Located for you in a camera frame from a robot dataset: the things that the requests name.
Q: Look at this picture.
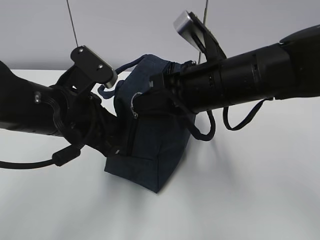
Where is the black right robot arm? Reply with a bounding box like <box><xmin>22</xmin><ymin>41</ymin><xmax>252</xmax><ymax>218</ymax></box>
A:
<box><xmin>133</xmin><ymin>25</ymin><xmax>320</xmax><ymax>114</ymax></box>

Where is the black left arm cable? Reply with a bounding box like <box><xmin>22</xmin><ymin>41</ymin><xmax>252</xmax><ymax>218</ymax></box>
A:
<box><xmin>0</xmin><ymin>94</ymin><xmax>101</xmax><ymax>170</ymax></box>

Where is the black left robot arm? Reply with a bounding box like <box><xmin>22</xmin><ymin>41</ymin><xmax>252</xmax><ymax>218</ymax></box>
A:
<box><xmin>0</xmin><ymin>62</ymin><xmax>123</xmax><ymax>156</ymax></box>

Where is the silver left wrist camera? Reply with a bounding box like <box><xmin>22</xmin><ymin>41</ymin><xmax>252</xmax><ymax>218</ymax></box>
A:
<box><xmin>70</xmin><ymin>45</ymin><xmax>118</xmax><ymax>89</ymax></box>

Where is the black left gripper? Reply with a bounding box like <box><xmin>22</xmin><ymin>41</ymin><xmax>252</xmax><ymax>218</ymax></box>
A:
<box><xmin>62</xmin><ymin>93</ymin><xmax>123</xmax><ymax>157</ymax></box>

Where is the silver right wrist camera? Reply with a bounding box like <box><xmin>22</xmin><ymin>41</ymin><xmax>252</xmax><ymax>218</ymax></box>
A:
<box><xmin>173</xmin><ymin>10</ymin><xmax>227</xmax><ymax>61</ymax></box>

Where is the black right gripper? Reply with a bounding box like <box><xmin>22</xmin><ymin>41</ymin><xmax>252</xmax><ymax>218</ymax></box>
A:
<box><xmin>131</xmin><ymin>61</ymin><xmax>200</xmax><ymax>116</ymax></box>

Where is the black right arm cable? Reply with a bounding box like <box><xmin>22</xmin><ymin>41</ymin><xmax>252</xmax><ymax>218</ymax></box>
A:
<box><xmin>222</xmin><ymin>97</ymin><xmax>275</xmax><ymax>131</ymax></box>

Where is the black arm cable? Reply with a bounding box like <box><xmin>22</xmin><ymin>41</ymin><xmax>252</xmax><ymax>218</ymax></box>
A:
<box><xmin>0</xmin><ymin>94</ymin><xmax>101</xmax><ymax>170</ymax></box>
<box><xmin>222</xmin><ymin>97</ymin><xmax>275</xmax><ymax>131</ymax></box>

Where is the dark blue lunch bag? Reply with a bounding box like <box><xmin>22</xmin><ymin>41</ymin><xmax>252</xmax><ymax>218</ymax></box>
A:
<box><xmin>97</xmin><ymin>53</ymin><xmax>216</xmax><ymax>195</ymax></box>

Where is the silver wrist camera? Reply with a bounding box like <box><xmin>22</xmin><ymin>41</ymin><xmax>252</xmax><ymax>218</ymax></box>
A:
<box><xmin>70</xmin><ymin>45</ymin><xmax>118</xmax><ymax>89</ymax></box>
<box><xmin>173</xmin><ymin>10</ymin><xmax>227</xmax><ymax>61</ymax></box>

